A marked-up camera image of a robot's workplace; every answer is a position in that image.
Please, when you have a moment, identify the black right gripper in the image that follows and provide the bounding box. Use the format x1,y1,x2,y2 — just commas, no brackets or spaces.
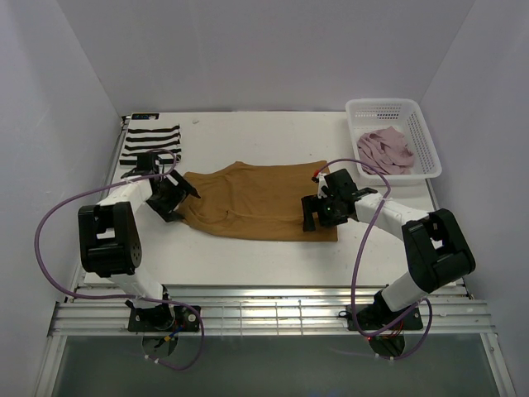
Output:
302,192,349,232

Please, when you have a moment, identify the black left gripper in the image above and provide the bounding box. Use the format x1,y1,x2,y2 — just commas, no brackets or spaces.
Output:
146,170,198,222

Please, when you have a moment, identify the black white striped tank top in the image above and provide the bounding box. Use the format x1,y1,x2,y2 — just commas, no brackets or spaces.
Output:
119,124,182,167

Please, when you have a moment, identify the tan tank top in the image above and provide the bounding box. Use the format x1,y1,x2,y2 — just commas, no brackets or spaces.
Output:
178,160,338,242

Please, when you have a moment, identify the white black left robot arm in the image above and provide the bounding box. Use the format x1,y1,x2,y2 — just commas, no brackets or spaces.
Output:
78,151,200,331

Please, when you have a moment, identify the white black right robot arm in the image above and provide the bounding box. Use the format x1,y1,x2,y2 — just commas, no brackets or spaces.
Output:
301,169,476,331

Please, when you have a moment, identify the mauve tank top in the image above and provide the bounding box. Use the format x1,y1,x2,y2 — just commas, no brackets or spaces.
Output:
357,127,415,175

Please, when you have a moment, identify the white plastic perforated basket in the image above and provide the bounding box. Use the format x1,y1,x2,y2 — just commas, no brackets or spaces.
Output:
346,98,442,185

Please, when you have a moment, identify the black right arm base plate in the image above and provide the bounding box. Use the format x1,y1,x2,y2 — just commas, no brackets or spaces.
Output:
339,304,423,332

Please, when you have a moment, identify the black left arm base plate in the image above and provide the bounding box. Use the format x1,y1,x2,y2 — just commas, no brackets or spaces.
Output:
127,304,201,332

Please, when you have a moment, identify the aluminium rail frame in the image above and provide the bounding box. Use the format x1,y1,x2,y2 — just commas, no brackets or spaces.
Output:
34,281,516,396

